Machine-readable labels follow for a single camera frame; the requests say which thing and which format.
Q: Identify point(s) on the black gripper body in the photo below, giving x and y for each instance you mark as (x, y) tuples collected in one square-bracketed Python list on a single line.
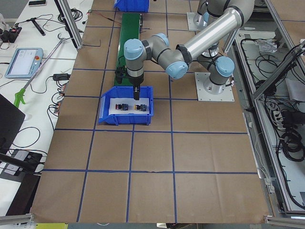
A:
[(136, 81)]

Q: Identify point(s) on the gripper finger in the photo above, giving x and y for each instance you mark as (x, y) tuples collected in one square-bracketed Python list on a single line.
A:
[(136, 92)]

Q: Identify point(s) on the yellow push button switch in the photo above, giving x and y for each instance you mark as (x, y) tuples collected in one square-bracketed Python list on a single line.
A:
[(140, 107)]

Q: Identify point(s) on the red push button switch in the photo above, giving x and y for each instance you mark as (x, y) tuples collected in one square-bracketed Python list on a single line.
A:
[(122, 107)]

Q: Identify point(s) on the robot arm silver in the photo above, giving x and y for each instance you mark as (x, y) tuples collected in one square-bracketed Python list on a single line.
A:
[(225, 16), (205, 14)]

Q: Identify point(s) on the blue bin left side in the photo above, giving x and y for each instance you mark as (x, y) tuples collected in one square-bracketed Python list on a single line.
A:
[(125, 92)]

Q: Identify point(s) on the blue bin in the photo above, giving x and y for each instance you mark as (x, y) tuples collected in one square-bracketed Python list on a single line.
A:
[(132, 5), (125, 92)]

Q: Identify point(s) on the white foam pad left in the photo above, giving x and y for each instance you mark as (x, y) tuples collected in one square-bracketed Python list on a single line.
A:
[(131, 102)]

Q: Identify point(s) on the green conveyor belt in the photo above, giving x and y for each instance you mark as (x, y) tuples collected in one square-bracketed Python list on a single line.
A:
[(129, 35)]

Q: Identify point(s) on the blue bin right side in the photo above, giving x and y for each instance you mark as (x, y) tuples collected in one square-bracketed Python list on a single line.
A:
[(132, 5)]

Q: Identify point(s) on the black power adapter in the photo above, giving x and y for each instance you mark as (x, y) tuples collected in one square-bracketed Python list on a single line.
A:
[(61, 77)]

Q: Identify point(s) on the teach pendant tablet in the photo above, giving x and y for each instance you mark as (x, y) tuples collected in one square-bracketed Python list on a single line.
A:
[(24, 63)]

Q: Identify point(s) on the reacher grabber tool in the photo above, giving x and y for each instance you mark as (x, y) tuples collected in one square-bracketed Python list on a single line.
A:
[(19, 95)]

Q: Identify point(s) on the black flat bar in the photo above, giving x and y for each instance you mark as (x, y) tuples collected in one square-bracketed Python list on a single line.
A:
[(37, 26)]

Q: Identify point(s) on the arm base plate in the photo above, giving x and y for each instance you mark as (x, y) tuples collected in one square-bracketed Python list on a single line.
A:
[(194, 21), (209, 92)]

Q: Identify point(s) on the aluminium frame post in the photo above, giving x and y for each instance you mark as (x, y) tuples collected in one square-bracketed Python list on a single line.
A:
[(66, 15)]

